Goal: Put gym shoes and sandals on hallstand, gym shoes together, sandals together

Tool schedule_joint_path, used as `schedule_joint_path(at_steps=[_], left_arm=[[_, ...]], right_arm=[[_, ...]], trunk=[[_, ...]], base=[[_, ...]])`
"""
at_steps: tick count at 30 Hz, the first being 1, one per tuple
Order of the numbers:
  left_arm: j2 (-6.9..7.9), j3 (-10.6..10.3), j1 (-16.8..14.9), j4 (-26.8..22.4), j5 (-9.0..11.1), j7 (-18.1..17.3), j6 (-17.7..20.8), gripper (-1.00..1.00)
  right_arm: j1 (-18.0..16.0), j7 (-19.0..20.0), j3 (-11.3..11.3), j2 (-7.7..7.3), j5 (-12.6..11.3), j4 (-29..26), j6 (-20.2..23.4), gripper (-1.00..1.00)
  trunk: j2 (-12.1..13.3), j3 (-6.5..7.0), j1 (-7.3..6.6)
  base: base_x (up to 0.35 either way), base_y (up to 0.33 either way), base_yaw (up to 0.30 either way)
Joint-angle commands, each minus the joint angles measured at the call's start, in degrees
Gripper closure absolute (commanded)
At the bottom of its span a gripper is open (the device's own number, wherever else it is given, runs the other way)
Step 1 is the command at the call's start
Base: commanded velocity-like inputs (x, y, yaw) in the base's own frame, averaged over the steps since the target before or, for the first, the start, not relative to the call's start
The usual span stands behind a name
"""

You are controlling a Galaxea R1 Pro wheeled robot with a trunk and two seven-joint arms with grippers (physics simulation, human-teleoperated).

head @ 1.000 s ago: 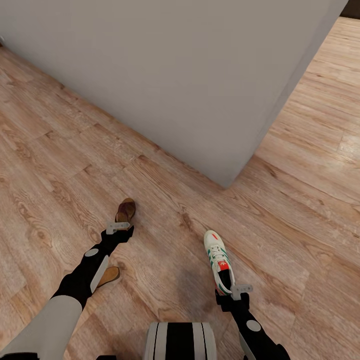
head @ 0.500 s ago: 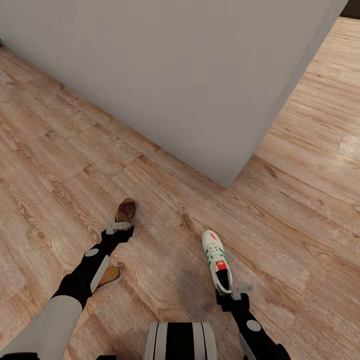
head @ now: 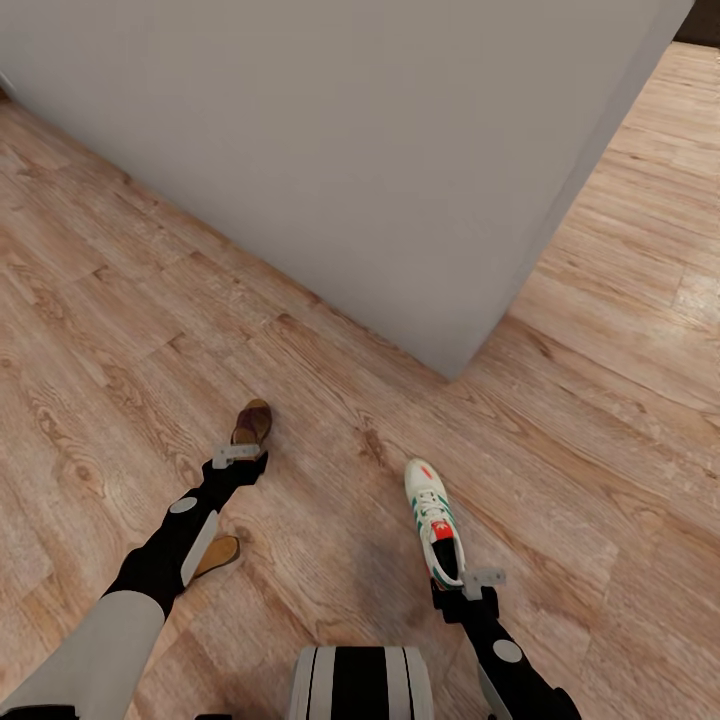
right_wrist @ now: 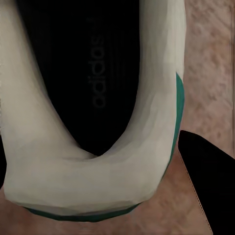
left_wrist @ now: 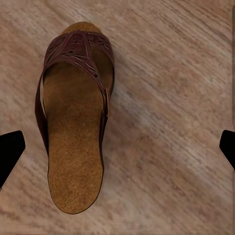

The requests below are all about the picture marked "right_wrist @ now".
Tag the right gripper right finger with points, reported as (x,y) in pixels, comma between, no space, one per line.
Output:
(212,172)

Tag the gym shoe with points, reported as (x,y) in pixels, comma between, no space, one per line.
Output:
(91,102)

